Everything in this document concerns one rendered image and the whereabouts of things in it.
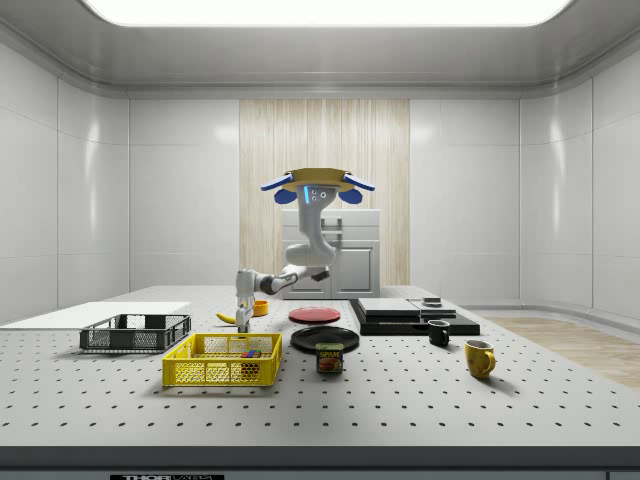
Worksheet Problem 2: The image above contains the dark grey basket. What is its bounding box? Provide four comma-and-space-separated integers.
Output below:
79, 313, 193, 354

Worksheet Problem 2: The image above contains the black plate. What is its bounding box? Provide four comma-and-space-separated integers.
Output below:
290, 325, 361, 353

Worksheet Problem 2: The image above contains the black mug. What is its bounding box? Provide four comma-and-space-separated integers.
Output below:
427, 319, 451, 347

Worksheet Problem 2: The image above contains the yellow basket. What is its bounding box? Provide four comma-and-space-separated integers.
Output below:
161, 332, 284, 388

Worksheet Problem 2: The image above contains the red plate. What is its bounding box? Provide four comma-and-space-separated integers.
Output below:
288, 306, 342, 324

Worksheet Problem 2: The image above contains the flat-sided can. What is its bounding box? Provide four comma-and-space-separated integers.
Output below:
315, 342, 345, 375

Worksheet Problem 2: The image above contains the white cabinet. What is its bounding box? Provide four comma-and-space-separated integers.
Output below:
281, 208, 381, 300

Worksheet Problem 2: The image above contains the yellow mug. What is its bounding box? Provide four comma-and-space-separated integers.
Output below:
464, 339, 497, 380

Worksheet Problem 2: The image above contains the white board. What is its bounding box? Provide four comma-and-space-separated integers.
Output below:
0, 301, 193, 330

